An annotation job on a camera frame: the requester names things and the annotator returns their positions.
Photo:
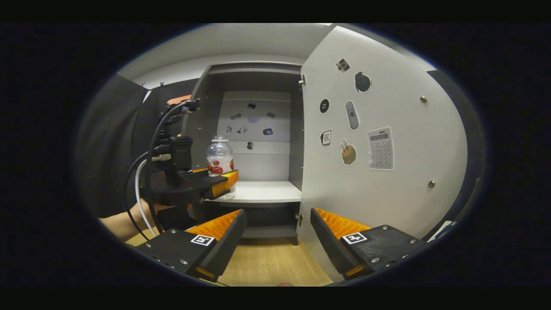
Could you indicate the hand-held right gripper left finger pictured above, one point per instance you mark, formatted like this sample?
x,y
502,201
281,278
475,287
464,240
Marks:
x,y
226,245

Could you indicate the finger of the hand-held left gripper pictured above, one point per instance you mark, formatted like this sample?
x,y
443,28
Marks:
x,y
200,170
224,183

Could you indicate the grey cabinet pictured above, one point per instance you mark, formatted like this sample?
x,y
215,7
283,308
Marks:
x,y
296,142

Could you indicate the black backdrop cloth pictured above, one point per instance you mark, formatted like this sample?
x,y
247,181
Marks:
x,y
107,150

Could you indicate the clear bottle with red label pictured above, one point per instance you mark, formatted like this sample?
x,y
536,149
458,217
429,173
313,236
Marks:
x,y
219,155

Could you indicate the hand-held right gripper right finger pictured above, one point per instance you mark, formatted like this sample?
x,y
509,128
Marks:
x,y
327,245

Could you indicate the white cabinet door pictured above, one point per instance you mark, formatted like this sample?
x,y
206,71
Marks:
x,y
387,206

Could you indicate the metal door hinge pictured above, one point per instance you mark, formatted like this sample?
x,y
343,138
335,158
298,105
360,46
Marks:
x,y
302,79
299,218

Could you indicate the white cabinet shelf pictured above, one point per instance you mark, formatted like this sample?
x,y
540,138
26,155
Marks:
x,y
267,191

